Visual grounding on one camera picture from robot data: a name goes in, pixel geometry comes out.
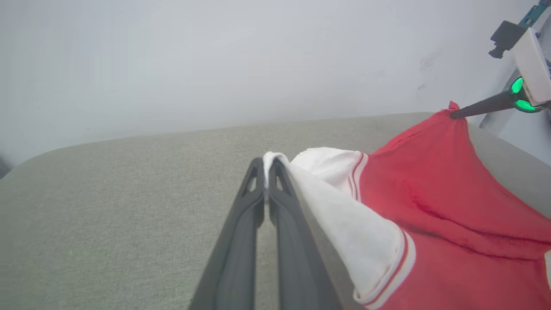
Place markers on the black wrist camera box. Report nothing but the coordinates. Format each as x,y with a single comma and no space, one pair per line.
506,36

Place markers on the grey fabric sofa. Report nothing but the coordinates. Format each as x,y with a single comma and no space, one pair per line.
107,215

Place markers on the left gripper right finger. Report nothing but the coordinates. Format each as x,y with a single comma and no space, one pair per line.
301,275

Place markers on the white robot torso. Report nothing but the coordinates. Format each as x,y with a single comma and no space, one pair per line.
529,133

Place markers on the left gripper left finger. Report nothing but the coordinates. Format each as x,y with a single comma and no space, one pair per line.
236,267

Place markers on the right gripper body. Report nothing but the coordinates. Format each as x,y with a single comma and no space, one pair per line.
533,64

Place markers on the red and white garment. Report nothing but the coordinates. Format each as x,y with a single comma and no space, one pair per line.
452,206

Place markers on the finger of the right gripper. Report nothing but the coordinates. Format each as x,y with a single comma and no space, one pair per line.
486,104

